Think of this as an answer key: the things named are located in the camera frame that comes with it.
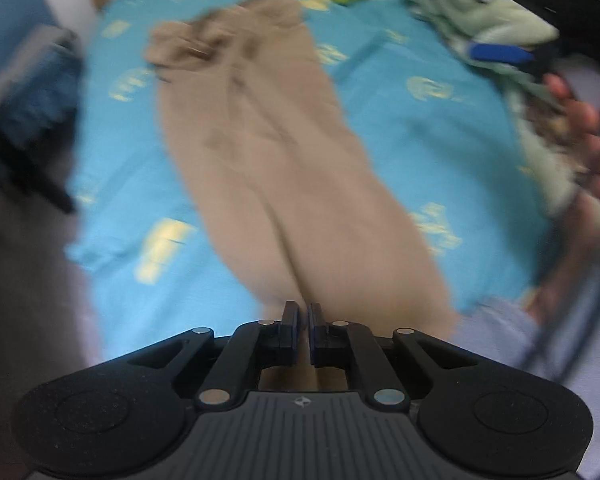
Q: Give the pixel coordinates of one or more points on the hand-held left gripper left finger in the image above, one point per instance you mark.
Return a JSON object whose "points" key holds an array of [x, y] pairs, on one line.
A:
{"points": [[292, 332]]}

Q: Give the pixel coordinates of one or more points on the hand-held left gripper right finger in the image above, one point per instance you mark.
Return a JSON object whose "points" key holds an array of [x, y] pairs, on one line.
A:
{"points": [[314, 334]]}

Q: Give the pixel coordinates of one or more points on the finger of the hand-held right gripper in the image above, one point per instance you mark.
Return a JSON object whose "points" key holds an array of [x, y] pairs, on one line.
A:
{"points": [[502, 53]]}

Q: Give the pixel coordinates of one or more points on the khaki pants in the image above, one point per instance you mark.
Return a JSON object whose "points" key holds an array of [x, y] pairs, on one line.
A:
{"points": [[285, 160]]}

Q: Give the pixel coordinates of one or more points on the person's right hand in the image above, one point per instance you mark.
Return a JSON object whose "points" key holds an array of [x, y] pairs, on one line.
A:
{"points": [[587, 125]]}

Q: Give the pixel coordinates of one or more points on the blue printed bedsheet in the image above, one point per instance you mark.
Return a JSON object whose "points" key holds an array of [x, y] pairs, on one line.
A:
{"points": [[420, 125]]}

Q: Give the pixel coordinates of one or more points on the person's grey-blue clothing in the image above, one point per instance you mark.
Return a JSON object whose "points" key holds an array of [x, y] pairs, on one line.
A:
{"points": [[545, 360]]}

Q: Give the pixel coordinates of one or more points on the dark blue chair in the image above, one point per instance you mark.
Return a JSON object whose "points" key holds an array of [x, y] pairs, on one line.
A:
{"points": [[27, 105]]}

